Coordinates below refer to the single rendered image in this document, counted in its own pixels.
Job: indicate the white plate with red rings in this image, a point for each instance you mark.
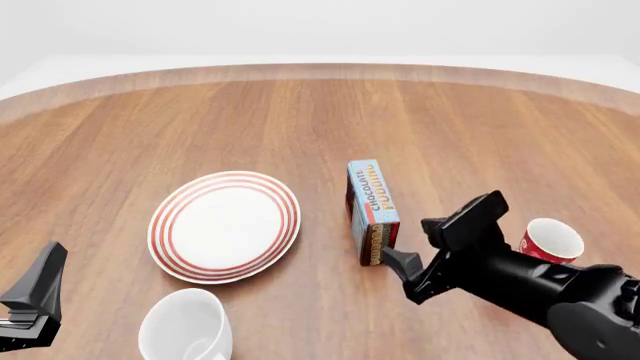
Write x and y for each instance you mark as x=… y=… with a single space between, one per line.
x=225 y=225

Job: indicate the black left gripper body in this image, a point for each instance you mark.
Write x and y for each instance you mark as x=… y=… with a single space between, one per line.
x=27 y=332

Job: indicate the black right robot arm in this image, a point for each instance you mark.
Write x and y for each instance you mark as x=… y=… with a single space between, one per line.
x=540 y=285

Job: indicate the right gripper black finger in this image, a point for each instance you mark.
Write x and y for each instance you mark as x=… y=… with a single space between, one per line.
x=406 y=264
x=433 y=228

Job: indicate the red mug white inside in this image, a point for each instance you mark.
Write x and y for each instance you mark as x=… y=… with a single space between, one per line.
x=552 y=240

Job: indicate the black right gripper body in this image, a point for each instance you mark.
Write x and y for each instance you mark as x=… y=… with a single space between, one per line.
x=432 y=279

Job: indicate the chocolate pudding box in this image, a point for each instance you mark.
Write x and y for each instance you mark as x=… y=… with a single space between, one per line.
x=372 y=195

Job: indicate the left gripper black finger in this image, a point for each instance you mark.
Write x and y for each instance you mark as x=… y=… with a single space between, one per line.
x=42 y=285

